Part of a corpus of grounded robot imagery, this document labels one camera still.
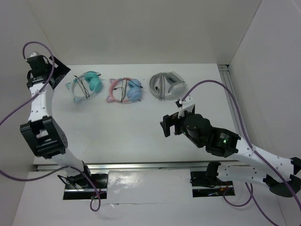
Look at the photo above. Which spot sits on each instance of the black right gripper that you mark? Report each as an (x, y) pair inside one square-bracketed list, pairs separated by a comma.
[(168, 120)]

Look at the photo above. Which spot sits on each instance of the aluminium front rail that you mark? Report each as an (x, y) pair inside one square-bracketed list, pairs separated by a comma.
[(144, 166)]

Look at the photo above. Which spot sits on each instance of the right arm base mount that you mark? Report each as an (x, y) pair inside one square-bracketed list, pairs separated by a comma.
[(203, 187)]

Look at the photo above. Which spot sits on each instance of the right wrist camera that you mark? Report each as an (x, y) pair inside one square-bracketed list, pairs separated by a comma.
[(187, 105)]

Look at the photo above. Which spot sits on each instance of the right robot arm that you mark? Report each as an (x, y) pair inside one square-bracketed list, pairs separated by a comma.
[(262, 168)]

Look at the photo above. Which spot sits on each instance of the grey white headphones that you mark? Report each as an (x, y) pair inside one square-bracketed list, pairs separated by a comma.
[(167, 85)]

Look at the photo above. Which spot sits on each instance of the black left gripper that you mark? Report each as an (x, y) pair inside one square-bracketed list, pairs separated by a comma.
[(61, 70)]

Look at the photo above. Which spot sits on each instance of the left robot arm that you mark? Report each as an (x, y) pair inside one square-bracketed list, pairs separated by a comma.
[(42, 133)]

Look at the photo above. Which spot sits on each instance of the teal cat-ear headphones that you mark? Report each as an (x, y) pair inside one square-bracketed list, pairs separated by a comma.
[(89, 83)]

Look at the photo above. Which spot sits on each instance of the pink blue cat-ear headphones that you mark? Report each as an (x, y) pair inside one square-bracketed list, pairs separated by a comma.
[(131, 90)]

